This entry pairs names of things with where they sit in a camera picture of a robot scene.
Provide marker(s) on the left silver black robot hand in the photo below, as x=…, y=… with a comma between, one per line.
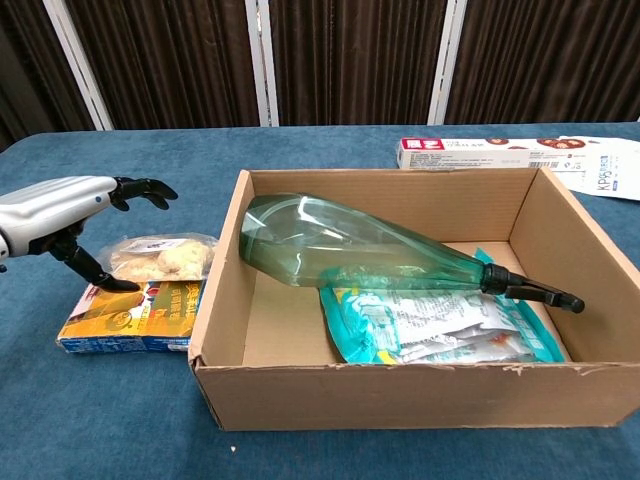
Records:
x=55, y=205

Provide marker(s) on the clear bag of pastries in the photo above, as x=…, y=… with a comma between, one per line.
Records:
x=165, y=260

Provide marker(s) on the yellow and blue box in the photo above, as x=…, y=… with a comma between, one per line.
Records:
x=140, y=315

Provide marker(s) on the green transparent spray bottle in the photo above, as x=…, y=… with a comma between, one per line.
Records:
x=325, y=240

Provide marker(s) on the teal and white snack bag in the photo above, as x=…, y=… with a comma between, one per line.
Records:
x=400, y=330

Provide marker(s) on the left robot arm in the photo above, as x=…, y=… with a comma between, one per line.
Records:
x=3, y=250

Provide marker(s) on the open brown cardboard box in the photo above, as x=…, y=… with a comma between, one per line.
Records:
x=400, y=395

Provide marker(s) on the long white red-label box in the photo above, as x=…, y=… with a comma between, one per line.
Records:
x=475, y=159

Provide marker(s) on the white and blue packet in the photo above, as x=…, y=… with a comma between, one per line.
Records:
x=612, y=172

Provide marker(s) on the dark brown partition panel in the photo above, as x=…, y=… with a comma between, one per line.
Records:
x=170, y=60
x=545, y=60
x=355, y=60
x=25, y=65

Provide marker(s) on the blue table cloth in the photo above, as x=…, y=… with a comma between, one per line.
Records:
x=100, y=400

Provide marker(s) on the white partition post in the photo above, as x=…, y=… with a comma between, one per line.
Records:
x=446, y=65
x=262, y=65
x=80, y=70

